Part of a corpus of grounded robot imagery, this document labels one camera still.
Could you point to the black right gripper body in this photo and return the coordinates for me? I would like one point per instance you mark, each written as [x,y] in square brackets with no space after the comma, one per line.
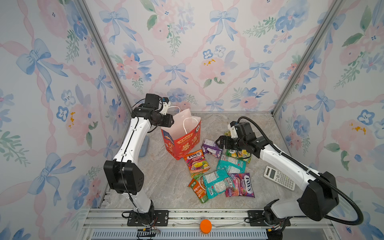
[234,143]

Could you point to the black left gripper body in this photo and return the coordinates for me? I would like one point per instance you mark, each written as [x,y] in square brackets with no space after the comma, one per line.
[164,121]

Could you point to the red paper gift bag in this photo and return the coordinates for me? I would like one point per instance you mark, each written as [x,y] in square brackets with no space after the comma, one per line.
[183,135]

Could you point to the purple Fox's berries candy bag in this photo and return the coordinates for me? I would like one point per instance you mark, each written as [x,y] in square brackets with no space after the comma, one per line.
[242,186]

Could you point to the teal snack bag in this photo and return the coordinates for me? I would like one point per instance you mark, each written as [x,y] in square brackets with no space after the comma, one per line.
[217,183]
[231,165]

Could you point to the Fox's fruits candy bag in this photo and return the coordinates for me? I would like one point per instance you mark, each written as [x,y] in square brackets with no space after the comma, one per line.
[197,163]

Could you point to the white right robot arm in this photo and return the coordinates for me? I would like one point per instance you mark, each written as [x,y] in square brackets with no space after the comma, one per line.
[318,197]

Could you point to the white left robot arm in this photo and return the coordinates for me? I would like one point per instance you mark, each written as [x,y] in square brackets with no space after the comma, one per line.
[122,172]

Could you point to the green Fox's tea candy bag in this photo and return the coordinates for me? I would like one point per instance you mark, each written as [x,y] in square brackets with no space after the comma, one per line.
[242,155]

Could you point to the yellow corn snack bag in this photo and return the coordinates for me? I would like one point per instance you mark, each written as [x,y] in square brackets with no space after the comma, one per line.
[228,134]

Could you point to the purple snack packet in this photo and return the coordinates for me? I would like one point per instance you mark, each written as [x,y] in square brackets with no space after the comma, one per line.
[210,147]

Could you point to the white calculator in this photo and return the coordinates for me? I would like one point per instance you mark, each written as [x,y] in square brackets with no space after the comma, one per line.
[279,178]

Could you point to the orange green noodle packet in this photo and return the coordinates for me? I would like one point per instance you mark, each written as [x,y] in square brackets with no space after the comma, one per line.
[198,186]

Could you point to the orange round button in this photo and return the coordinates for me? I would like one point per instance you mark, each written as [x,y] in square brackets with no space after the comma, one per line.
[205,226]

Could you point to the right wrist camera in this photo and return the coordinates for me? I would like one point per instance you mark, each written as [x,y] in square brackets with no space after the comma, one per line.
[233,128]

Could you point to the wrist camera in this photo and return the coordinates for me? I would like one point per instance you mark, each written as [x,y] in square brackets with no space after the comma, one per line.
[164,105]
[233,128]

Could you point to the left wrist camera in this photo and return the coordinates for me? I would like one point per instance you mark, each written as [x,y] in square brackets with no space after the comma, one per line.
[164,105]

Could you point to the aluminium corner post left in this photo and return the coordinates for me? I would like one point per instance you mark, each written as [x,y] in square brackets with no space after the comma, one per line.
[95,34]

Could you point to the aluminium corner post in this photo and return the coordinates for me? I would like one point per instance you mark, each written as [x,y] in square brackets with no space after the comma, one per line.
[320,33]
[95,34]

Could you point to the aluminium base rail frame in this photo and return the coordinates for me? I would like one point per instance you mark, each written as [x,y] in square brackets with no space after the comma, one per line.
[184,224]

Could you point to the aluminium corner post right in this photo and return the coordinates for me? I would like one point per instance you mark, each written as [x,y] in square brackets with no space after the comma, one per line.
[320,33]

